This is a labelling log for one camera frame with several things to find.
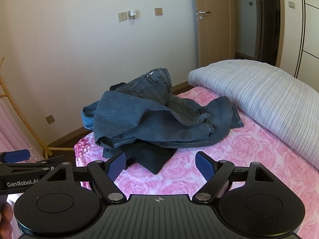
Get white wardrobe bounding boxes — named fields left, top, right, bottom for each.
left=282, top=0, right=319, bottom=90

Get pink rose blanket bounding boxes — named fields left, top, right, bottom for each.
left=74, top=86, right=319, bottom=219

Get pale pink cloth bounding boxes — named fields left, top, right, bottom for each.
left=0, top=102, right=45, bottom=163

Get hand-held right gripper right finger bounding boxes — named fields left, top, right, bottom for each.
left=192, top=151, right=277, bottom=203

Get black pants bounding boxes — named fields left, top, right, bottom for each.
left=102, top=82, right=178, bottom=175

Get blue jeans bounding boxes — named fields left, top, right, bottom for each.
left=81, top=91, right=245, bottom=150

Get person's left hand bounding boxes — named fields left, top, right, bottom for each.
left=0, top=203, right=14, bottom=232

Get wooden door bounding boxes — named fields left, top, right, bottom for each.
left=193, top=0, right=237, bottom=66

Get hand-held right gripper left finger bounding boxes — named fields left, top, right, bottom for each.
left=41, top=152, right=127, bottom=204

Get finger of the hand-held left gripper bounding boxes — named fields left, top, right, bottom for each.
left=0, top=149, right=31, bottom=163
left=0, top=156, right=65, bottom=173

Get bamboo rack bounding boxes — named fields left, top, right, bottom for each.
left=0, top=57, right=75, bottom=158

